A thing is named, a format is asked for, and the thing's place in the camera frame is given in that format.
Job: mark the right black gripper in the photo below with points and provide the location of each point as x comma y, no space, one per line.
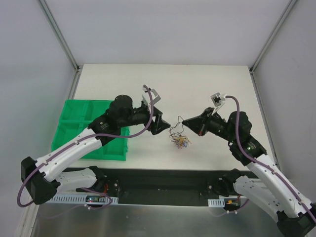
205,122

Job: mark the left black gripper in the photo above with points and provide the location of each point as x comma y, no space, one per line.
153,121

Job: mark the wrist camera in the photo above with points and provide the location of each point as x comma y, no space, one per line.
218,101
150,97

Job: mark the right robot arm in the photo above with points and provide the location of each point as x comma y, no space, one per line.
293,213

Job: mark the left white cable duct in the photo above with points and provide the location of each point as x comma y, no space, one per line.
83,199

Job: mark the right white cable duct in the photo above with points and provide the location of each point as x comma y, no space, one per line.
220,203

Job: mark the white cable duct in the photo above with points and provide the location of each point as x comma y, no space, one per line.
83,199
220,203

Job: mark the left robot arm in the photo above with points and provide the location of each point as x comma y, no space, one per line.
46,176

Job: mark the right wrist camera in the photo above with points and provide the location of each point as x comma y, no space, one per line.
218,101

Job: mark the left aluminium frame post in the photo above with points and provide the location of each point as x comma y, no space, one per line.
58,33

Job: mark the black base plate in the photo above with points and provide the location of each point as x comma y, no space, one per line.
163,187

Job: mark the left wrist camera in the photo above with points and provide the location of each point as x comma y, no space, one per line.
150,97

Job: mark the green compartment tray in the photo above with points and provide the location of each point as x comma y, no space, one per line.
75,117

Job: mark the right aluminium frame post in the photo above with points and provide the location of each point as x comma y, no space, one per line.
273,34

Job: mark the aluminium frame post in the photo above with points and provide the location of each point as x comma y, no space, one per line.
58,33
273,34

